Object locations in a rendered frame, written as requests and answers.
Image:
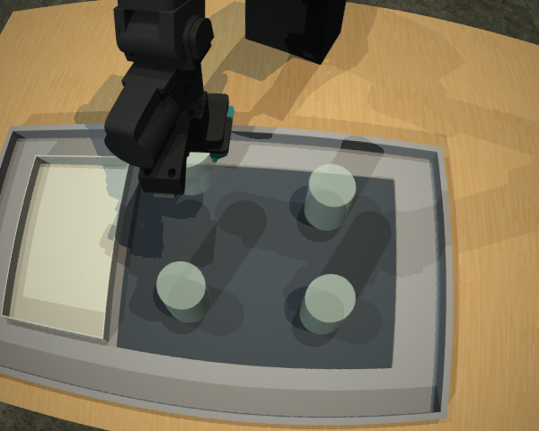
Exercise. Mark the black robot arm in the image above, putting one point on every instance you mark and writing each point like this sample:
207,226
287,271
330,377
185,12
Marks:
149,32

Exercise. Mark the clear glass jar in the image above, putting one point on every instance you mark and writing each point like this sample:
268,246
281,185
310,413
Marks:
200,173
328,301
330,192
183,289

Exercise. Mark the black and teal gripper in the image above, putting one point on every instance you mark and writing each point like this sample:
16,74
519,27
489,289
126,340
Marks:
219,126

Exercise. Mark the beige shallow tray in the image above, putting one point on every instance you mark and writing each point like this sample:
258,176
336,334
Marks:
66,246

